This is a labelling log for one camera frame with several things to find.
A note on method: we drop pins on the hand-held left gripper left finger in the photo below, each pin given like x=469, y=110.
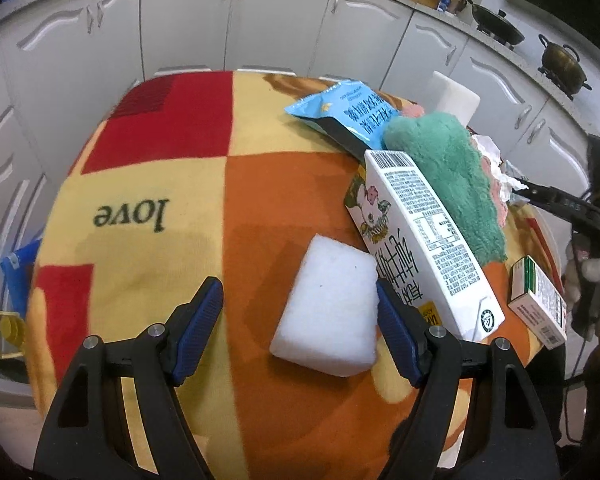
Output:
x=200, y=320

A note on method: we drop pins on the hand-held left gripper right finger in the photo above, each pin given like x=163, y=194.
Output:
x=397, y=330

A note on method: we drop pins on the white foam sponge block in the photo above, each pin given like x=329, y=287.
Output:
x=325, y=305

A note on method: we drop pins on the white tissue paper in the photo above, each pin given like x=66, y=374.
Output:
x=486, y=149

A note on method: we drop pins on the small white green box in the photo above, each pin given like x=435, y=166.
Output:
x=535, y=305

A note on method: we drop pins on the green plush cloth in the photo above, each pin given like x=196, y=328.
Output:
x=445, y=170

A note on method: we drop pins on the white milk carton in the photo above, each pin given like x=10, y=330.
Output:
x=420, y=220

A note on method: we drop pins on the brass pot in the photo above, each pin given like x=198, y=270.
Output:
x=562, y=62

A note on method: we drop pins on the printed orange red blanket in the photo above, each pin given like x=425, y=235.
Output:
x=280, y=185

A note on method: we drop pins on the black wok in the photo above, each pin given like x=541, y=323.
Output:
x=497, y=27

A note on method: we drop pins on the blue plastic packet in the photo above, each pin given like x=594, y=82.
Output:
x=17, y=275

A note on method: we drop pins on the blue snack packet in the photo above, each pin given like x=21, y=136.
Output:
x=345, y=110

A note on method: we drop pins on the white kitchen cabinets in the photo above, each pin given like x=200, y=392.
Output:
x=260, y=25

